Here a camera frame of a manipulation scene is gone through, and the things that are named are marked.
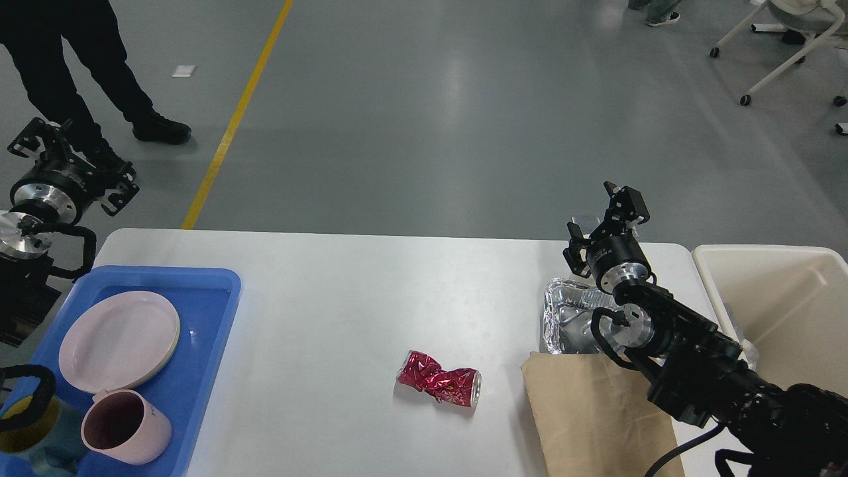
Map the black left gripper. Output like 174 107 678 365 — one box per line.
8 118 140 225

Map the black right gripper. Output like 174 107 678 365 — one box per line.
563 181 651 292

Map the pink plastic plate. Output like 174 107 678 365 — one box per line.
58 291 182 395

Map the pink plastic cup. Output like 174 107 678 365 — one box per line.
81 390 173 465

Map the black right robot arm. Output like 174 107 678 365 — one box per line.
563 181 847 476

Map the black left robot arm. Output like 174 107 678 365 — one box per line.
1 117 139 347

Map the aluminium foil tray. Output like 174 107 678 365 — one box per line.
540 278 623 355

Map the person in black trousers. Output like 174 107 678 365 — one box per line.
0 0 193 170

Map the brown paper bag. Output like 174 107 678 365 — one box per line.
521 351 676 476

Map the yellow plastic plate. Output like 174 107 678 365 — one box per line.
97 333 179 394

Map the blue plastic tray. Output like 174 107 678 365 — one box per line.
30 266 241 476

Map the beige plastic bin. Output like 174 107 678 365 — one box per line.
692 244 847 395

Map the crushed red can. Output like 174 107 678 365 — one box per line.
396 350 482 409

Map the teal mug yellow inside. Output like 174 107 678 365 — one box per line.
1 397 88 476

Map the white office chair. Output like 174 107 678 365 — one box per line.
709 1 847 107

